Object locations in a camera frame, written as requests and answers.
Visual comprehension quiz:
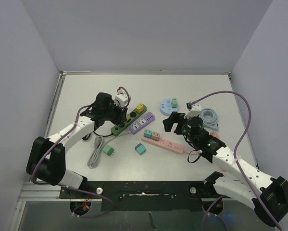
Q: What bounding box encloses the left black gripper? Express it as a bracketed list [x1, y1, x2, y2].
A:
[103, 100, 127, 126]

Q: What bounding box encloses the green charger plug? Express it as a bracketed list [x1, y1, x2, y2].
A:
[102, 144, 114, 156]
[171, 98, 178, 108]

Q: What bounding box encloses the teal charger plug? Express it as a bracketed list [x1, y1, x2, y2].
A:
[134, 143, 146, 155]
[143, 129, 152, 139]

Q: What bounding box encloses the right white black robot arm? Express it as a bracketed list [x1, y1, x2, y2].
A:
[163, 112, 288, 227]

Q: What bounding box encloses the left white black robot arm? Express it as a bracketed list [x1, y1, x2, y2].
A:
[26, 87, 131, 198]

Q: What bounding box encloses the blue round power socket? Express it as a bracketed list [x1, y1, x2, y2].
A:
[159, 98, 179, 116]

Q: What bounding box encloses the green power strip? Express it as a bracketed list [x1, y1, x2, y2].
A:
[111, 104, 147, 137]

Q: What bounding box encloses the purple power strip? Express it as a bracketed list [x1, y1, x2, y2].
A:
[128, 112, 155, 135]

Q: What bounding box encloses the pink power strip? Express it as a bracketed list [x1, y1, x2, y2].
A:
[141, 136, 185, 154]

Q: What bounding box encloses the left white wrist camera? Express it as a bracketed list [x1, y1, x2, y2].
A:
[113, 93, 131, 108]

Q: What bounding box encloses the grey power cord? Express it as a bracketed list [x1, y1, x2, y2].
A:
[87, 131, 131, 169]

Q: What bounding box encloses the light blue coiled cord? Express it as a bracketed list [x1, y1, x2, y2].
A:
[200, 107, 219, 130]

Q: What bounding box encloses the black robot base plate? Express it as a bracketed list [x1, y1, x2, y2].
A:
[59, 180, 219, 212]

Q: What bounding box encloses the aluminium frame rail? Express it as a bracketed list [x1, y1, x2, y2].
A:
[9, 71, 278, 231]

